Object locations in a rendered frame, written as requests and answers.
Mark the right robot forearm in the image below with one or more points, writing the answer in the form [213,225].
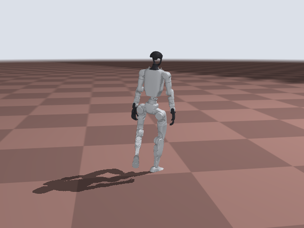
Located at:
[171,100]

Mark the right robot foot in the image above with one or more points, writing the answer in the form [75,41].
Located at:
[153,169]

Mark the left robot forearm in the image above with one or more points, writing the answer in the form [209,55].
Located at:
[137,98]

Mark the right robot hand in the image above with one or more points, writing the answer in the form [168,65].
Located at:
[173,116]

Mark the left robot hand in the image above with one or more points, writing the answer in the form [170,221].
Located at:
[134,112]

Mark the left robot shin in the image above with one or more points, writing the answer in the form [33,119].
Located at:
[138,141]

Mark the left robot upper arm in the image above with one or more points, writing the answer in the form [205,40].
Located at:
[140,87]

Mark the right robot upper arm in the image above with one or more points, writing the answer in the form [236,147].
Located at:
[167,77]

